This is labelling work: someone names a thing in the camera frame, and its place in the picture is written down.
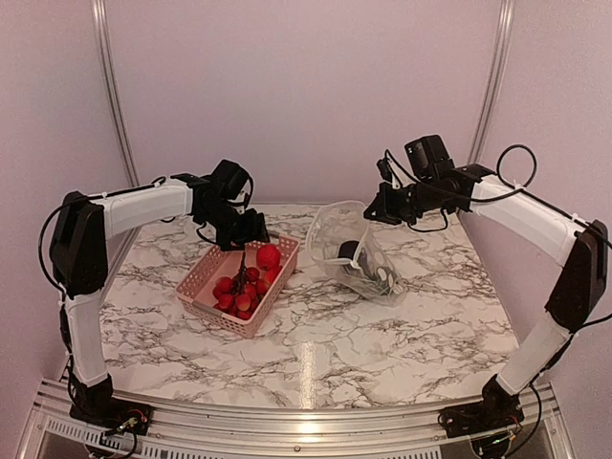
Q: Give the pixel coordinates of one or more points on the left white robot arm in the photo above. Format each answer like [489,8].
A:
[78,252]

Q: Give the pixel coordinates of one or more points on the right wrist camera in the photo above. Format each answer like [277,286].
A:
[387,173]

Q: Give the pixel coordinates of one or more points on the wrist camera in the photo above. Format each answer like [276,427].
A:
[244,198]
[387,173]

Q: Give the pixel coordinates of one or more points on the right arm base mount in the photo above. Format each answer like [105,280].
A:
[474,418]

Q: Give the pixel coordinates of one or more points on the red toy ball fruit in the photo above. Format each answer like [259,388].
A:
[268,256]

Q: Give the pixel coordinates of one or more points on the clear zip top bag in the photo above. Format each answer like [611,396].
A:
[341,243]

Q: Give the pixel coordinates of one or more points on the red cherry bunch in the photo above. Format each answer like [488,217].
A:
[239,296]

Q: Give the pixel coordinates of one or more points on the right aluminium corner post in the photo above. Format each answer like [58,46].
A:
[500,52]

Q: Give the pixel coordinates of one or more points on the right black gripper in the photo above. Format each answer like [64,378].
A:
[386,210]

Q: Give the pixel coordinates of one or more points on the pink perforated plastic basket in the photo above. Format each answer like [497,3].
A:
[195,290]

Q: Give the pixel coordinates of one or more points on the purple toy eggplant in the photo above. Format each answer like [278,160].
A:
[359,265]

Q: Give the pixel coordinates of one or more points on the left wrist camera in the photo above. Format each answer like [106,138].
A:
[244,198]

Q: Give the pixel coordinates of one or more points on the green toy pepper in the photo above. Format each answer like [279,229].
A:
[379,287]

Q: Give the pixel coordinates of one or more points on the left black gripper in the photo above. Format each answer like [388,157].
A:
[253,229]

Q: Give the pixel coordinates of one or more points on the left aluminium corner post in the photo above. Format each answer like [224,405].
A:
[103,38]

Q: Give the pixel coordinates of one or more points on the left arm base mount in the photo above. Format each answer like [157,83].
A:
[115,415]

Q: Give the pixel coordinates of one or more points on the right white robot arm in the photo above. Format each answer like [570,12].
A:
[577,249]

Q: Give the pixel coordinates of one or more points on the aluminium corner post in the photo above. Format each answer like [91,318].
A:
[500,52]
[103,38]

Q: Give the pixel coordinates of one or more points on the aluminium front frame rail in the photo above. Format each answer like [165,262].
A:
[189,430]

